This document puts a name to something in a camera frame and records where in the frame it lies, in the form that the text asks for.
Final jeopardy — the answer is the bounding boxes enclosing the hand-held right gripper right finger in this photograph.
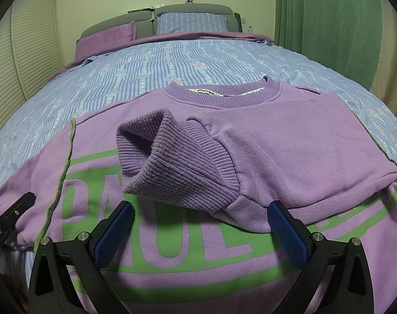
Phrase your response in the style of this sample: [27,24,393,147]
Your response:
[266,200,373,314]

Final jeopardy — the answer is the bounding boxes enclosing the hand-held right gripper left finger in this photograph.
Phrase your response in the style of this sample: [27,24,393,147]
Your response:
[28,199,136,314]

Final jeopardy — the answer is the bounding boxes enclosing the purple sweatshirt with green print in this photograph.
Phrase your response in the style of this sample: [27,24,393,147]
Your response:
[0,76,397,314]

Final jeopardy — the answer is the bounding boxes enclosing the blue striped floral bedspread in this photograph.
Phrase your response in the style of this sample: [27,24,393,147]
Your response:
[0,37,397,269]

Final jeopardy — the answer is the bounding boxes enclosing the white louvered wardrobe doors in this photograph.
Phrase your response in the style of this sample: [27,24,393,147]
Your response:
[0,0,60,105]

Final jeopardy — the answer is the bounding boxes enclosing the purple pillow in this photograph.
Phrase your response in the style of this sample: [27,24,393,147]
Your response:
[76,20,137,61]

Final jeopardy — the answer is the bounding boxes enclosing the grey upholstered headboard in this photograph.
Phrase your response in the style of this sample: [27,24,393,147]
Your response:
[80,4,242,40]

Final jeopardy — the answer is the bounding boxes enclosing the green curtain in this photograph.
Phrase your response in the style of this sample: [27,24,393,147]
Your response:
[273,0,397,118]

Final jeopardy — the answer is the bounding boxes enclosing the blue striped pillow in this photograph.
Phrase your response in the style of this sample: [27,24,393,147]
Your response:
[156,12,230,35]

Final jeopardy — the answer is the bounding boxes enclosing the papers on headboard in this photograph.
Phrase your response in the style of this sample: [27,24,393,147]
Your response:
[122,5,166,14]

